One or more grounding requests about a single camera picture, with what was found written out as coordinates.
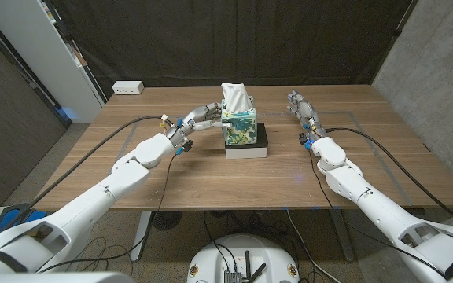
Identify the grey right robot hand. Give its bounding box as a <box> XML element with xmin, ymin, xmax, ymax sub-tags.
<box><xmin>287</xmin><ymin>89</ymin><xmax>328</xmax><ymax>145</ymax></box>

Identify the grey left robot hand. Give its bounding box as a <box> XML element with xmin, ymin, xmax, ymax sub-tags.
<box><xmin>166</xmin><ymin>101</ymin><xmax>234</xmax><ymax>149</ymax></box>

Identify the white tissue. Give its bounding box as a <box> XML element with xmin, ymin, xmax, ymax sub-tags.
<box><xmin>220</xmin><ymin>82</ymin><xmax>253</xmax><ymax>114</ymax></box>

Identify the teal floral tissue box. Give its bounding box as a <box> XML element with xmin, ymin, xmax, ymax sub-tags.
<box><xmin>220</xmin><ymin>98</ymin><xmax>259</xmax><ymax>147</ymax></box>

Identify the black and white box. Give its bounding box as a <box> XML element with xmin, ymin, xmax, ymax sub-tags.
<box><xmin>223</xmin><ymin>122</ymin><xmax>269</xmax><ymax>160</ymax></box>

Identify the white power strip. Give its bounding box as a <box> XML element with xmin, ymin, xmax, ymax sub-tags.
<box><xmin>111</xmin><ymin>80</ymin><xmax>145</xmax><ymax>96</ymax></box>

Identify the black curtain backdrop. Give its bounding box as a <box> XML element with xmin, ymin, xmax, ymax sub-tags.
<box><xmin>49</xmin><ymin>0</ymin><xmax>420</xmax><ymax>99</ymax></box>

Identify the black round floor fan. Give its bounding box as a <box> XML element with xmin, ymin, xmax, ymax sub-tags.
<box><xmin>150</xmin><ymin>210</ymin><xmax>183</xmax><ymax>231</ymax></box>

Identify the white table leg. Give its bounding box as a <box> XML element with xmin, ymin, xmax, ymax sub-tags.
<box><xmin>129</xmin><ymin>210</ymin><xmax>153</xmax><ymax>263</ymax></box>

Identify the grey table leg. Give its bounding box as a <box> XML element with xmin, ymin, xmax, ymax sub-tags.
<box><xmin>328</xmin><ymin>208</ymin><xmax>356</xmax><ymax>263</ymax></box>

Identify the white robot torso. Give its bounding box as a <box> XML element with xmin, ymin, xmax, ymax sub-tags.
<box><xmin>186</xmin><ymin>233</ymin><xmax>301</xmax><ymax>283</ymax></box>

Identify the black router with antennas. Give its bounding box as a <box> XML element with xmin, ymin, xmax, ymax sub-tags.
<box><xmin>222</xmin><ymin>249</ymin><xmax>269</xmax><ymax>283</ymax></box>

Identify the white cabinet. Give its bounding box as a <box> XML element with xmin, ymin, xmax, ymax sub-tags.
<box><xmin>0</xmin><ymin>0</ymin><xmax>108</xmax><ymax>125</ymax></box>

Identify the blue and black foot pedal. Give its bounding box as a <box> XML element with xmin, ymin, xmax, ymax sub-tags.
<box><xmin>0</xmin><ymin>203</ymin><xmax>49</xmax><ymax>233</ymax></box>

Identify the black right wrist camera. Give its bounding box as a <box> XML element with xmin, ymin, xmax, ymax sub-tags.
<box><xmin>298</xmin><ymin>132</ymin><xmax>312</xmax><ymax>152</ymax></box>

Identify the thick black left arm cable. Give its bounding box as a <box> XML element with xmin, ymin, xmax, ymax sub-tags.
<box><xmin>2</xmin><ymin>115</ymin><xmax>168</xmax><ymax>231</ymax></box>

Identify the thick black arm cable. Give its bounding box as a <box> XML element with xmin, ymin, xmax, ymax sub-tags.
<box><xmin>2</xmin><ymin>115</ymin><xmax>168</xmax><ymax>231</ymax></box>
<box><xmin>325</xmin><ymin>127</ymin><xmax>453</xmax><ymax>237</ymax></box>

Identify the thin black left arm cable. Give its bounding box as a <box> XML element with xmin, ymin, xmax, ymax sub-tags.
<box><xmin>37</xmin><ymin>153</ymin><xmax>179</xmax><ymax>274</ymax></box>

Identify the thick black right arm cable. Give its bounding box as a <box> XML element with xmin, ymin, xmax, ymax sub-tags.
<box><xmin>325</xmin><ymin>127</ymin><xmax>453</xmax><ymax>237</ymax></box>

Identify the black floor cable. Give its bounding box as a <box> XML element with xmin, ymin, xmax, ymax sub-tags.
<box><xmin>202</xmin><ymin>210</ymin><xmax>238</xmax><ymax>274</ymax></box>

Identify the white floor cable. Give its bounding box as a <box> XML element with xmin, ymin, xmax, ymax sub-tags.
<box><xmin>285</xmin><ymin>208</ymin><xmax>341</xmax><ymax>283</ymax></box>

